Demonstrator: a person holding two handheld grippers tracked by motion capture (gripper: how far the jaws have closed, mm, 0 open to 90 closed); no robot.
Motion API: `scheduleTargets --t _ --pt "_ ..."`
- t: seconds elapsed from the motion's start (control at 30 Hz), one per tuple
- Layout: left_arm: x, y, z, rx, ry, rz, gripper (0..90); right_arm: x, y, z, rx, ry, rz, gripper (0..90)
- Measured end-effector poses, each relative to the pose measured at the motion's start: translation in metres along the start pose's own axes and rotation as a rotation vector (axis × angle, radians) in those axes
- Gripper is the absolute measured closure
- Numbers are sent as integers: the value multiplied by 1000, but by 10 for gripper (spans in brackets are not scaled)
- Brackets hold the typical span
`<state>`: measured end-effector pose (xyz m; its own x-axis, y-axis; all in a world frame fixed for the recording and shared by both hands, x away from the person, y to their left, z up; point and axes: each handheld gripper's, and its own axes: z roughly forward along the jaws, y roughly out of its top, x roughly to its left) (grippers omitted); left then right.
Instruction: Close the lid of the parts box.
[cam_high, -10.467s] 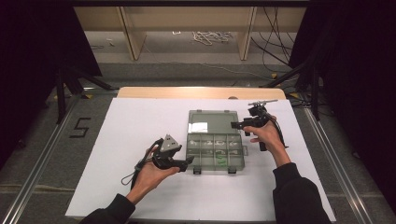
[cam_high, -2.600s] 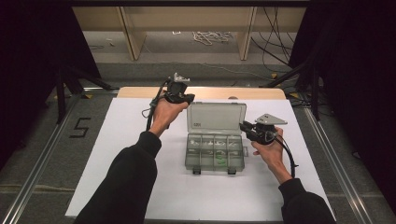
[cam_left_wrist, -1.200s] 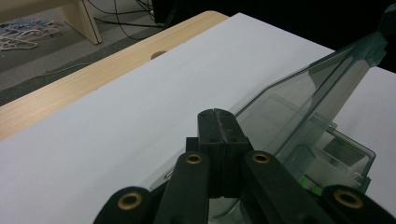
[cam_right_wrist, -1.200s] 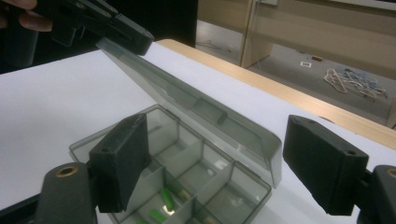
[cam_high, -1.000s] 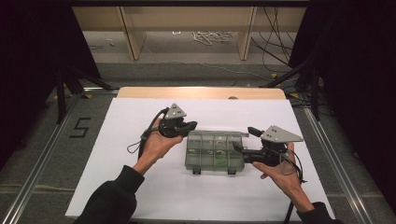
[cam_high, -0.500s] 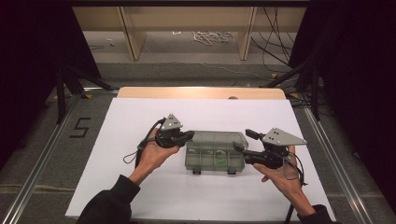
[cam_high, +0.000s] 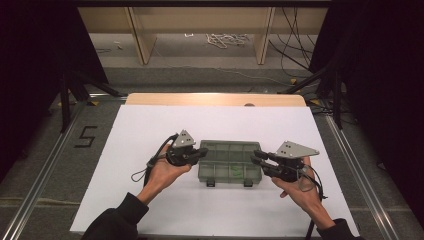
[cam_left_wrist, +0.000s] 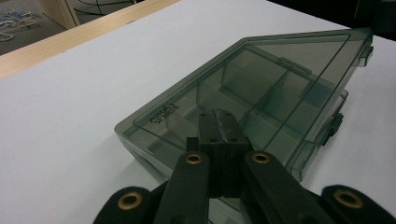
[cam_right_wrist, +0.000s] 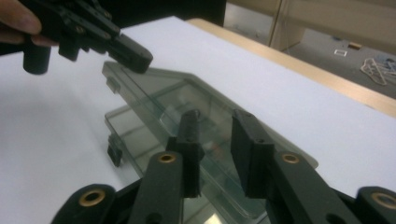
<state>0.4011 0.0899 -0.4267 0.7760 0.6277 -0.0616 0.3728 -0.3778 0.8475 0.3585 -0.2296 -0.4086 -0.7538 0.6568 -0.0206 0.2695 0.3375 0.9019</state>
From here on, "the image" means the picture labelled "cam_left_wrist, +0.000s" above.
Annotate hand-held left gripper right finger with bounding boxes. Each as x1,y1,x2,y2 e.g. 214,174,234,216
214,108,252,200

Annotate beige wooden shelf unit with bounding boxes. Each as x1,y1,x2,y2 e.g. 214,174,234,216
35,0,81,31

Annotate black floor cables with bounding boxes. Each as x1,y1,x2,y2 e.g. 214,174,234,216
78,0,138,7

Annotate smoky clear plastic organizer box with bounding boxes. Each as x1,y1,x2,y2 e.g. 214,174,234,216
114,27,375,218

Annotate white board sheet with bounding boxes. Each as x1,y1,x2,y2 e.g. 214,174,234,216
0,0,396,224

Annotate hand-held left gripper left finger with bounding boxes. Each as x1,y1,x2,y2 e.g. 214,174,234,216
186,109,224,200

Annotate white rope bundle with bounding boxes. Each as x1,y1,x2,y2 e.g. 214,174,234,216
0,8,42,43

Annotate black curtain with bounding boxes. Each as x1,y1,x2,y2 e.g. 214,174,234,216
267,0,396,41

